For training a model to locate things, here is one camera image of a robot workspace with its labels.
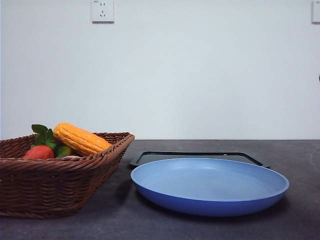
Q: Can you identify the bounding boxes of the blue round plate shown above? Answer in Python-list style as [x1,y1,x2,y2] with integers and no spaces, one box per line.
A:
[130,157,290,217]

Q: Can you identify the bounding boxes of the brown egg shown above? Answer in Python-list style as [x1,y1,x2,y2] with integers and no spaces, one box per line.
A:
[62,155,81,159]

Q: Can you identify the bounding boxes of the brown wicker basket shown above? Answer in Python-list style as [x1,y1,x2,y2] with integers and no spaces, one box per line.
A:
[0,132,135,219]

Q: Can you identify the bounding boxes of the black rectangular tray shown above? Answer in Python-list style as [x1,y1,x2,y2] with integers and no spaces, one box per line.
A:
[129,151,270,171]

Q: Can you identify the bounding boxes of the yellow toy corn cob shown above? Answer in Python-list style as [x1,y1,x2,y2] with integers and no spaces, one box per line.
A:
[54,122,111,155]

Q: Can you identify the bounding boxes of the green toy pepper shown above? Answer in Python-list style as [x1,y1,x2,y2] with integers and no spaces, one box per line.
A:
[55,145,72,158]

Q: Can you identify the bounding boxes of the green plastic leaves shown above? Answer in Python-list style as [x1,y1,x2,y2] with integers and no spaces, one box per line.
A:
[31,124,57,150]

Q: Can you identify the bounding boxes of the red toy tomato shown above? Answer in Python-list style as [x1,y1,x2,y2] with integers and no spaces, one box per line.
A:
[23,145,55,160]

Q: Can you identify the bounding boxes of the white wall power socket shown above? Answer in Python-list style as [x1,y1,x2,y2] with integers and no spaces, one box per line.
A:
[91,0,115,24]

